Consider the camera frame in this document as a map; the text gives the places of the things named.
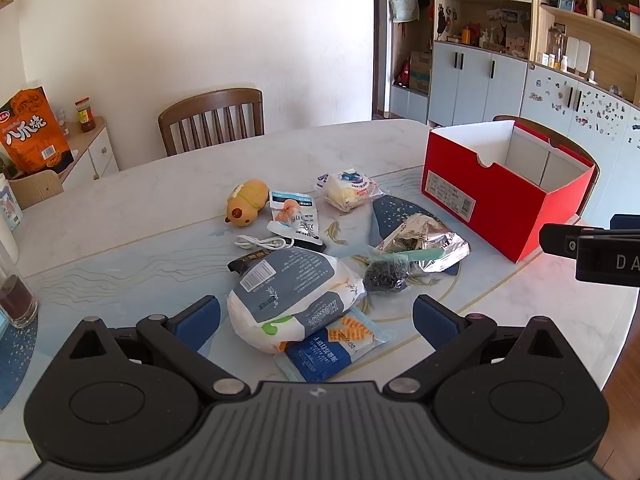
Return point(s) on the brown cardboard carton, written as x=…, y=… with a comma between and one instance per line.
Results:
x=421, y=72

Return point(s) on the printed white canister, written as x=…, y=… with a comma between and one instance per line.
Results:
x=9, y=202

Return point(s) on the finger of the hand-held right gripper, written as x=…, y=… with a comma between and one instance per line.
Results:
x=560, y=240
x=625, y=222

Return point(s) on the white side cabinet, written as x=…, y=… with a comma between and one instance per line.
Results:
x=100, y=160

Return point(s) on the light blue tote bag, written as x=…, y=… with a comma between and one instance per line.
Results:
x=404, y=7

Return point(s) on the red bag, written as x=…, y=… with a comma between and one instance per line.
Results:
x=402, y=74

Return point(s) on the orange snack bag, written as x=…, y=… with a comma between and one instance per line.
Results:
x=35, y=135

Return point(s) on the black seaweed packet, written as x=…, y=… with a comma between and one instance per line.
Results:
x=385, y=277

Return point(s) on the white chicken snack packet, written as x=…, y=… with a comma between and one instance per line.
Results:
x=300, y=220

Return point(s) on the teal green plastic tube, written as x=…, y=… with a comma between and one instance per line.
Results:
x=425, y=257

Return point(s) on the grey wooden wall cabinet unit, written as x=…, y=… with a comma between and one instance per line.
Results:
x=465, y=85

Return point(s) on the glass of dark liquid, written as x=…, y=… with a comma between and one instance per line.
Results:
x=17, y=300

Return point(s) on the small orange bottle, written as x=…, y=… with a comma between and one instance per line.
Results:
x=467, y=36

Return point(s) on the large white grey-labelled bag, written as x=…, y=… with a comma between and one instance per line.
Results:
x=280, y=320

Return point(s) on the red cardboard box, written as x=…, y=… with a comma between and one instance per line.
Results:
x=480, y=210

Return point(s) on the black cartoon figure sticker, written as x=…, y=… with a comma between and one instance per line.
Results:
x=444, y=22

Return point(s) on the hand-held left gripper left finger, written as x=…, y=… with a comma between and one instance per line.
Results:
x=197, y=321

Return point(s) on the dark brown snack packet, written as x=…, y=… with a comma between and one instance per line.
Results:
x=245, y=262

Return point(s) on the light wooden holder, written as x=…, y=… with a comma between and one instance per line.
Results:
x=35, y=190

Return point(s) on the blueberry print bread packet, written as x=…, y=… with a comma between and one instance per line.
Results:
x=350, y=189

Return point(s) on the silver foil bag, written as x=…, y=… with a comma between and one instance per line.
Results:
x=440, y=240

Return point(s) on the red-lidded jar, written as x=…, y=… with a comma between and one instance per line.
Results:
x=85, y=117

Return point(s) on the blue orange cracker packet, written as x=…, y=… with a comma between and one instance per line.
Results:
x=320, y=360

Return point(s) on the wooden wall shelf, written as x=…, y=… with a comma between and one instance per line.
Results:
x=5, y=4

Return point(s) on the white marble desktop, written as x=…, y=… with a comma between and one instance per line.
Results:
x=200, y=185

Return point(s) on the orange capybara plush toy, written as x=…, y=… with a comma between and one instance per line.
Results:
x=245, y=200

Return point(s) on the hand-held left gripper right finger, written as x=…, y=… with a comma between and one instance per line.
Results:
x=434, y=319

